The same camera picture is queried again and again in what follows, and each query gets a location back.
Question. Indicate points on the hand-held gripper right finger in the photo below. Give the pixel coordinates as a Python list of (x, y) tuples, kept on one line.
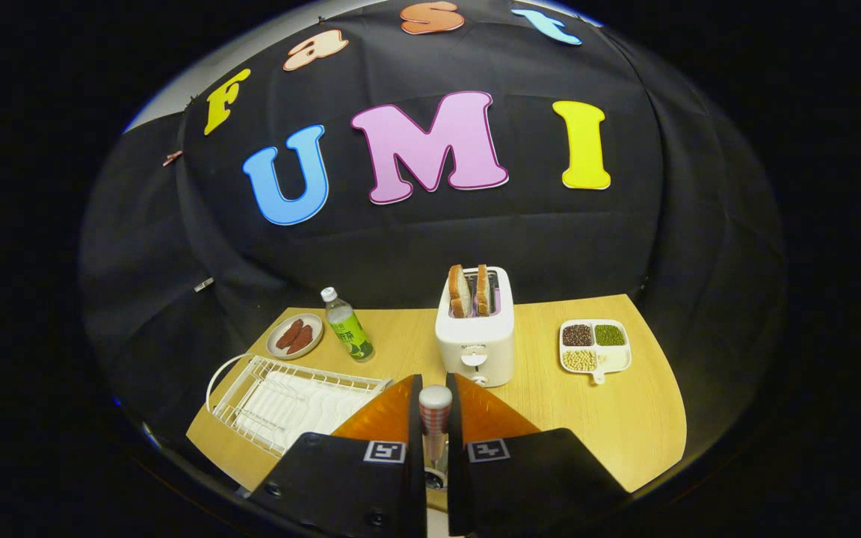
[(455, 478)]

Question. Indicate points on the pile of green beans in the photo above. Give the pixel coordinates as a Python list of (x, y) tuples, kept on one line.
[(610, 335)]

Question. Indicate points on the black backdrop cloth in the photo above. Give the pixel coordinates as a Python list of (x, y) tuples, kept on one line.
[(430, 239)]

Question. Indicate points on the pile of red beans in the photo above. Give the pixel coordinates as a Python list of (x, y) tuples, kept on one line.
[(577, 335)]

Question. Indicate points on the white toaster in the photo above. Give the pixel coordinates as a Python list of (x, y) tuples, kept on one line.
[(475, 351)]

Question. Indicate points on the green label drink bottle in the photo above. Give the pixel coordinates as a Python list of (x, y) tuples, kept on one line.
[(350, 332)]

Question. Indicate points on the pink cloth clip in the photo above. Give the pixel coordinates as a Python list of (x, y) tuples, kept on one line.
[(172, 158)]

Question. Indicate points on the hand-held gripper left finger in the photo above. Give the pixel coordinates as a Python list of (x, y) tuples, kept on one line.
[(416, 478)]

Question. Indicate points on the red meat piece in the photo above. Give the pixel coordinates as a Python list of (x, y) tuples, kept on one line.
[(288, 334), (300, 340)]

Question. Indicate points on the small beige plate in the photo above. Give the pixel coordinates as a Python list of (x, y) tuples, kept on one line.
[(316, 323)]

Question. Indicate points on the pile of yellow soybeans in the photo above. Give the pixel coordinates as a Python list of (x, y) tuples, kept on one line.
[(580, 360)]

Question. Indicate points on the toast bread slice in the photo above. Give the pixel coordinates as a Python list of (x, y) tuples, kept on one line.
[(482, 290), (460, 291)]

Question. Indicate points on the white ribbed drip tray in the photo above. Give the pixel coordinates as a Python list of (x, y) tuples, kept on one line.
[(303, 407)]

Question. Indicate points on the white divided dish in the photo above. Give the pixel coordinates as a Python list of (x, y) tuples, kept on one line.
[(613, 360)]

